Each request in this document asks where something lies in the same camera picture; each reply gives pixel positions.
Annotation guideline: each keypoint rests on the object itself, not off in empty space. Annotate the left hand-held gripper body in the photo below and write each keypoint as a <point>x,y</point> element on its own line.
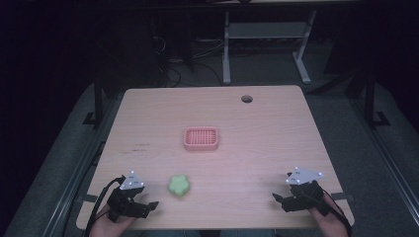
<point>125,200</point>

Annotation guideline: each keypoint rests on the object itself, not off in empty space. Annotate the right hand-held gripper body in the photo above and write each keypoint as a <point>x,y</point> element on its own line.
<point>304,194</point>

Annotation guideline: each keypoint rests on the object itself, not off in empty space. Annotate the person's left hand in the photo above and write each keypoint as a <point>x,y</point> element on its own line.
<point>110,227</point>

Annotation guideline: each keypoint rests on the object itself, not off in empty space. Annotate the person's right hand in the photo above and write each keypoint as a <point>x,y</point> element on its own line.
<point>327,222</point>

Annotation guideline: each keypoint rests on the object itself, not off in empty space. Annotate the green flower-shaped soap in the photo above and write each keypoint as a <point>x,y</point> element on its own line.
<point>179,186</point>

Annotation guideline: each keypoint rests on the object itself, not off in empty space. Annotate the pink slotted soap dish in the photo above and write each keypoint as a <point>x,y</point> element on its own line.
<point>201,138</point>

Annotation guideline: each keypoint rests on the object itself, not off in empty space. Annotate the black metal stand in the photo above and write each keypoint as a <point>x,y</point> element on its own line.
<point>370,98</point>
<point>98,98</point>

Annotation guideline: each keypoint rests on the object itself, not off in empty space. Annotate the metal floor rail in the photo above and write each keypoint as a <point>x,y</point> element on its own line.
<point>385,158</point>
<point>75,171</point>

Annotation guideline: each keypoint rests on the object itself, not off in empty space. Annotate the white metal desk frame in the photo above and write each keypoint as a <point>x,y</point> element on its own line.
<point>263,30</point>

